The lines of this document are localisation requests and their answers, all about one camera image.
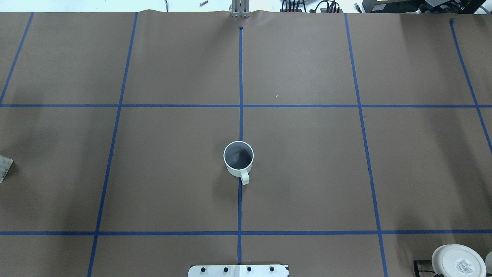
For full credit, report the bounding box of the white mug grey inside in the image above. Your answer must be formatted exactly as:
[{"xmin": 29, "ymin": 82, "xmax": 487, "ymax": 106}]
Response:
[{"xmin": 223, "ymin": 141, "xmax": 254, "ymax": 185}]

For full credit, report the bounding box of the milk carton green cap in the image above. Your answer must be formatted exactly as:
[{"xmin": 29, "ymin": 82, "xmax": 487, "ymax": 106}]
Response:
[{"xmin": 0, "ymin": 156, "xmax": 13, "ymax": 183}]

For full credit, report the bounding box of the white mug upper on rack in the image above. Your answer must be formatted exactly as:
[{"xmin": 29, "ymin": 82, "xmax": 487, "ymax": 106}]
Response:
[{"xmin": 485, "ymin": 252, "xmax": 492, "ymax": 276}]

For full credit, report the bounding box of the aluminium frame post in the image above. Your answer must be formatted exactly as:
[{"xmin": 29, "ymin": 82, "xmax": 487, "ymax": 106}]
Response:
[{"xmin": 230, "ymin": 0, "xmax": 251, "ymax": 18}]

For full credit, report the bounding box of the white pillar with base plate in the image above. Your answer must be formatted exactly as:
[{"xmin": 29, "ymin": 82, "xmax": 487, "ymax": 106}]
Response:
[{"xmin": 188, "ymin": 264, "xmax": 289, "ymax": 277}]

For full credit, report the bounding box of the black wire mug rack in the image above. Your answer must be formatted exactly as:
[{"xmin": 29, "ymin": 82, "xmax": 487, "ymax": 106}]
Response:
[{"xmin": 413, "ymin": 260, "xmax": 440, "ymax": 277}]

